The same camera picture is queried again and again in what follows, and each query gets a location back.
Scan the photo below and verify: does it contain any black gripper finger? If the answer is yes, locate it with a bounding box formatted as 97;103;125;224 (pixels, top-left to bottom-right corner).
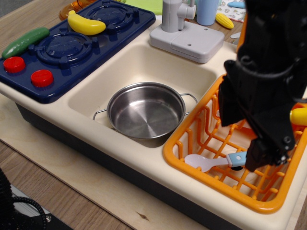
245;138;288;172

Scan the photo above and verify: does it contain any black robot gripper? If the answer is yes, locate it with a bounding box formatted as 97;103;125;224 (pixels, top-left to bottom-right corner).
217;0;307;150

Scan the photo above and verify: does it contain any white spoon blue handle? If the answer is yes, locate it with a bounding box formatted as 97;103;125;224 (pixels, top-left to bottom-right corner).
184;151;247;173

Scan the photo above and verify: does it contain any stainless steel pan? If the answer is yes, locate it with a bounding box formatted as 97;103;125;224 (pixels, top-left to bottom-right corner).
104;82;189;148

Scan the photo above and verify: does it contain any orange plastic dish rack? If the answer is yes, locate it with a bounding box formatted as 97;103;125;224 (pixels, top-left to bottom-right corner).
163;78;307;214

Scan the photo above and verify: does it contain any grey toy faucet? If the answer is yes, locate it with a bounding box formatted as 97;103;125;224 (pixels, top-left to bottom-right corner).
149;0;224;63

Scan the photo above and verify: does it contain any yellow toy corn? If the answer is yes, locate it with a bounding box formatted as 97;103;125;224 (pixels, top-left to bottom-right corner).
215;13;234;29

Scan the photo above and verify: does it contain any light blue plastic cup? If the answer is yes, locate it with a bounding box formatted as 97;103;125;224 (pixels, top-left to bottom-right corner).
197;0;219;26

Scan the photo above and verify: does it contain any blue utensil in background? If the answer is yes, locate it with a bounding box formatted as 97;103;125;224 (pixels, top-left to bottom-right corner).
227;1;246;9

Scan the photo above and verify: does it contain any green cloth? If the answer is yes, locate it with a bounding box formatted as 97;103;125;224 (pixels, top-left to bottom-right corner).
123;0;163;15

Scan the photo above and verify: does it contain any yellow toy banana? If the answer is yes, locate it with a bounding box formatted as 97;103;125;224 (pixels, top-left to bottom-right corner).
67;10;106;35

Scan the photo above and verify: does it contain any orange transparent lid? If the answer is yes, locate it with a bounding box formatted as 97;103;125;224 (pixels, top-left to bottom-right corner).
59;0;95;21

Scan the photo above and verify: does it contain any navy blue toy stove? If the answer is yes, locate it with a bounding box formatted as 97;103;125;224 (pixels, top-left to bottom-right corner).
0;0;155;104

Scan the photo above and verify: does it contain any red stove knob right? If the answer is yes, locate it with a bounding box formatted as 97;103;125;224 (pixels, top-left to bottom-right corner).
31;69;54;88

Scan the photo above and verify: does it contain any red stove knob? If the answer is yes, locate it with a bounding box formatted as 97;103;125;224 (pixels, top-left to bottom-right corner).
3;57;26;73
31;69;54;88

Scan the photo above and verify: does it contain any green toy cucumber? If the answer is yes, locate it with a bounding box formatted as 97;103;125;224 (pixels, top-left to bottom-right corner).
1;27;50;59

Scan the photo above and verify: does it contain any red stove knob left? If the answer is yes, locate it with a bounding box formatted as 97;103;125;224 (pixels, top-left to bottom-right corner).
3;57;26;73

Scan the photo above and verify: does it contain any white toy knife yellow handle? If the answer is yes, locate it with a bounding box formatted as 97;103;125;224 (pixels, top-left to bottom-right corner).
290;108;307;126

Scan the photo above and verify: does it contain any black cable bottom left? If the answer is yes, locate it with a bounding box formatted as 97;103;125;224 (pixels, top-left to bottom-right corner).
0;167;52;230

